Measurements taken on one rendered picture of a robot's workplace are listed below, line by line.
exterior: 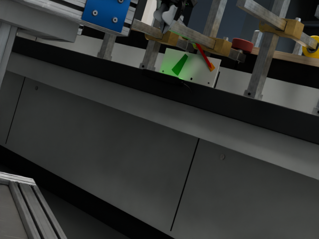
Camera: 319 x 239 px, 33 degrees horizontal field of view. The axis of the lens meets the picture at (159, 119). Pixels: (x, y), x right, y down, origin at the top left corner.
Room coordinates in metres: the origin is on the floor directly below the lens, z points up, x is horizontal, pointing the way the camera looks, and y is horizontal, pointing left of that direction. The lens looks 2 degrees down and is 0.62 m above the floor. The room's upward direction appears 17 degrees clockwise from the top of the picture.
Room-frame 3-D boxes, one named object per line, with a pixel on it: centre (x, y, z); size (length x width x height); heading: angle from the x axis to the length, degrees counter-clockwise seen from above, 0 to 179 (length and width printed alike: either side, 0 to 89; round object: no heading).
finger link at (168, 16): (1.68, 0.07, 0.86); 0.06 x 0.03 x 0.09; 138
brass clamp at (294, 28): (1.76, -0.29, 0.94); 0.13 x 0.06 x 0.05; 48
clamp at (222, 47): (1.92, -0.10, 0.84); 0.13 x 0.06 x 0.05; 48
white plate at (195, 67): (1.94, -0.04, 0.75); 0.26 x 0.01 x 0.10; 48
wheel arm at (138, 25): (2.04, 0.10, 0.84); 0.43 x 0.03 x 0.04; 138
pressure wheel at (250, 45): (2.02, -0.21, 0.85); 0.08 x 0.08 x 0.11
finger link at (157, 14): (1.70, 0.09, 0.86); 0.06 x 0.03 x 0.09; 138
